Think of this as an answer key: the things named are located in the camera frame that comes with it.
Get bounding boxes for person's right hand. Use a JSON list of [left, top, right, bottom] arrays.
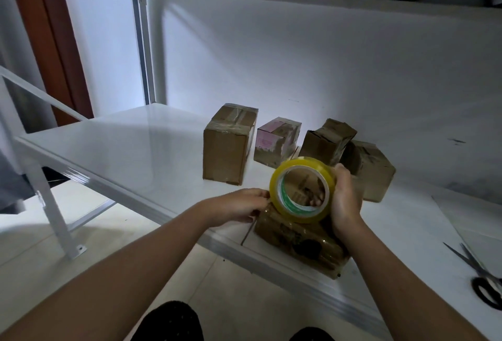
[[329, 163, 365, 242]]

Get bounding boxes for person's left hand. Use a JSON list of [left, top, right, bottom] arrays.
[[198, 188, 271, 228]]

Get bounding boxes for small cardboard box red label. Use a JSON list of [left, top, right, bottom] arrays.
[[344, 141, 397, 203]]

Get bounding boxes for yellow tape roll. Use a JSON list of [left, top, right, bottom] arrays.
[[268, 157, 338, 224]]

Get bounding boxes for long cardboard box white label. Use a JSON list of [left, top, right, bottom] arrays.
[[202, 103, 259, 187]]

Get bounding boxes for corrugated cardboard box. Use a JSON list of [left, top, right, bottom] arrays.
[[297, 118, 359, 167]]

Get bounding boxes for pink carton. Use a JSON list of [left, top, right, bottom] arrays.
[[253, 116, 303, 169]]

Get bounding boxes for black handled scissors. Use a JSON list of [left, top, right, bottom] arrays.
[[443, 242, 502, 312]]

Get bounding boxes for person's left forearm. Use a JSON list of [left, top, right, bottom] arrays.
[[0, 203, 216, 341]]

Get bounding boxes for person's right forearm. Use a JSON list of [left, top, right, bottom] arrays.
[[337, 223, 487, 341]]

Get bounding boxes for person's black trousers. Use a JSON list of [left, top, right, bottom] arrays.
[[129, 300, 337, 341]]

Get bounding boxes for white metal shelf rack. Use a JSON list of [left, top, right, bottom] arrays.
[[0, 0, 502, 341]]

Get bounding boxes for perforated white metal rack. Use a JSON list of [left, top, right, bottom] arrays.
[[0, 66, 119, 261]]

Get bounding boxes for grey curtain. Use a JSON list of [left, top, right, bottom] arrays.
[[0, 148, 36, 216]]

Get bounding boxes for red-brown door frame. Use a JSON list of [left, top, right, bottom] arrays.
[[4, 0, 94, 127]]

